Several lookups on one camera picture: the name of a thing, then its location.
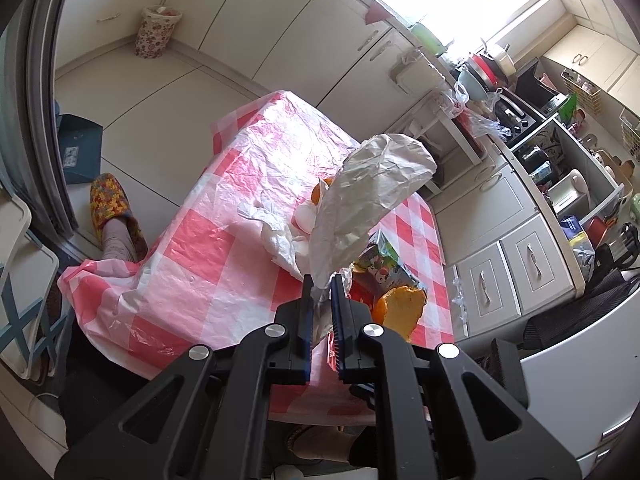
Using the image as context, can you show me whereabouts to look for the person's foot in grey sock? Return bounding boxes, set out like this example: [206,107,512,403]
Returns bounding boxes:
[102,217,140,262]

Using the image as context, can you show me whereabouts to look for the silvery plastic bag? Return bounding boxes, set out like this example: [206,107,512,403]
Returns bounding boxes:
[307,132,438,306]

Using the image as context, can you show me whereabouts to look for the red cup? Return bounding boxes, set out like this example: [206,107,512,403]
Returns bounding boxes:
[584,216,610,250]

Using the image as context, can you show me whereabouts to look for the red checked plastic tablecloth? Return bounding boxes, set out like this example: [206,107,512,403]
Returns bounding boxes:
[57,89,456,416]

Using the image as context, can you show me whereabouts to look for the blue packet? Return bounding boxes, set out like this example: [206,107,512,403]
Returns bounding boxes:
[559,215,596,281]

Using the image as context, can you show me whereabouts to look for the wire basket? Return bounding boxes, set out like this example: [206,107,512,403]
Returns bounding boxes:
[560,67,602,116]
[619,109,640,161]

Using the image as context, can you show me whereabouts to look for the black countertop appliance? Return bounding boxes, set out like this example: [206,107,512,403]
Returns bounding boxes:
[492,57,568,148]

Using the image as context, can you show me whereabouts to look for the colourful floral slipper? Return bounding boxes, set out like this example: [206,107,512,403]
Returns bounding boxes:
[90,172,148,261]

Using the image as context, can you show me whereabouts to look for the black kettle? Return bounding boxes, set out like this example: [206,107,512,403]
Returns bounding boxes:
[594,222,640,273]

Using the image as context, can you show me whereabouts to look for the white open storage crate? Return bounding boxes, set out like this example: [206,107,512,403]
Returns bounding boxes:
[510,115,626,241]

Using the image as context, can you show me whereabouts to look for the colourful snack wrapper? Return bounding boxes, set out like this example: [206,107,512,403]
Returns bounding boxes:
[352,229,418,306]

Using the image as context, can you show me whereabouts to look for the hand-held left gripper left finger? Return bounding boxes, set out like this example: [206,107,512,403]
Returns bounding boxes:
[55,274,316,480]

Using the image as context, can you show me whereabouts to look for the whole orange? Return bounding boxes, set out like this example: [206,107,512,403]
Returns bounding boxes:
[311,177,333,206]

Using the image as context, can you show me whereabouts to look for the white appliance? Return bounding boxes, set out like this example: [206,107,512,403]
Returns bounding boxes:
[517,285,640,480]

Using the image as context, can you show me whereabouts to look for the large orange peel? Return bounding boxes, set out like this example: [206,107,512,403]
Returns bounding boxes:
[372,285,428,345]

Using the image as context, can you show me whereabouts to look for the white wall cabinet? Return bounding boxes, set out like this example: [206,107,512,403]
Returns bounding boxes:
[542,24,640,108]

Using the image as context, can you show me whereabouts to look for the white door cabinets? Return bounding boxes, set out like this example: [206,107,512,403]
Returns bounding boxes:
[165,0,418,111]

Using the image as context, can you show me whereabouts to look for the black mesh panel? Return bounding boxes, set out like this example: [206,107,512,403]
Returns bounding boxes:
[524,269,640,351]

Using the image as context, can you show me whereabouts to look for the white tissue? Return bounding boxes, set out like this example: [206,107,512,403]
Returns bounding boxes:
[235,199,313,281]

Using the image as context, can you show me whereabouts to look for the white shelf rack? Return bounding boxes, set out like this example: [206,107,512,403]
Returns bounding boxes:
[392,50,496,196]

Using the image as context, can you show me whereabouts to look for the white cabinet with wide drawers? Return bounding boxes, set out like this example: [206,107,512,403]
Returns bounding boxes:
[65,0,186,46]

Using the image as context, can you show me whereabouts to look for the white cabinet with small drawers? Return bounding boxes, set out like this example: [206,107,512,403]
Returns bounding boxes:
[430,157,586,338]

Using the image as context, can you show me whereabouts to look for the beige slipper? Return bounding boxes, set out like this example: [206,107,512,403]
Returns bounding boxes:
[285,425,356,463]

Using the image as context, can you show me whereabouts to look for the white shoe rack blue braces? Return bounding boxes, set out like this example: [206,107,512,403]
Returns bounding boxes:
[0,187,73,386]

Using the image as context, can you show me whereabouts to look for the dark blue box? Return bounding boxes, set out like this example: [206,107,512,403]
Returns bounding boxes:
[56,114,103,184]

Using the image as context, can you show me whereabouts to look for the floral waste bin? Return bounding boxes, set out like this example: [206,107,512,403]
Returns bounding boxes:
[134,5,182,61]

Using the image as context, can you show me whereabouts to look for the stacked pots and bowls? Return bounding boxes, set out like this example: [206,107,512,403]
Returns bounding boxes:
[456,40,516,103]

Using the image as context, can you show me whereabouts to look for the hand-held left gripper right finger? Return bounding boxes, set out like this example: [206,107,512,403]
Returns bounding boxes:
[330,274,583,480]

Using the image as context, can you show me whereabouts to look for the clear plastic bag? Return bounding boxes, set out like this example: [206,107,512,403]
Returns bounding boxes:
[440,81,512,141]
[449,264,470,323]

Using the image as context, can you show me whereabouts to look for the green pot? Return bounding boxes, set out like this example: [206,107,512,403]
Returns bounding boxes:
[411,21,453,57]

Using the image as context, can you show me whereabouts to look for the metal sliding door frame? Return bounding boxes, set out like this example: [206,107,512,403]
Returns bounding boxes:
[27,0,78,241]

